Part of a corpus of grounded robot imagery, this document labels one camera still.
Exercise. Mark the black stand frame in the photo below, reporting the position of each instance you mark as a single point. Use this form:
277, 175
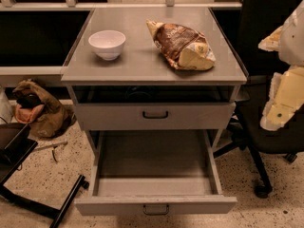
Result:
42, 179

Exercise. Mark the white ceramic bowl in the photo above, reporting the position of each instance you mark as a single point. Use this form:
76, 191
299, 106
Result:
107, 44

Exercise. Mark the grey drawer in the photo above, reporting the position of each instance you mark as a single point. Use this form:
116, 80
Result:
153, 116
154, 173

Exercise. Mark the black office chair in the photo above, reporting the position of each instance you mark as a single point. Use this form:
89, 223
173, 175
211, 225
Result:
245, 28

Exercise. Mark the brown bag on floor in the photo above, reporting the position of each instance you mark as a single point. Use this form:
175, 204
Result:
45, 115

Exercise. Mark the grey top drawer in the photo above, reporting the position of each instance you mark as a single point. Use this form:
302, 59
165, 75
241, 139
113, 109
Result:
153, 116

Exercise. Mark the grey drawer cabinet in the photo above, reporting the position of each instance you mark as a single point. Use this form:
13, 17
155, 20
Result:
141, 64

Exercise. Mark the tool on floor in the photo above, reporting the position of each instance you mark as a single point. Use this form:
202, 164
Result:
52, 147

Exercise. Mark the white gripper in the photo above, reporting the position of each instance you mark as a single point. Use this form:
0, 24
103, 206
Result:
293, 38

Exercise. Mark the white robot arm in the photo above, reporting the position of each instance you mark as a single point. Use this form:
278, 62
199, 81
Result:
291, 43

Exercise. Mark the brown chip bag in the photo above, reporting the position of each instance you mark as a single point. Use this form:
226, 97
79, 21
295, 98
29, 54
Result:
184, 48

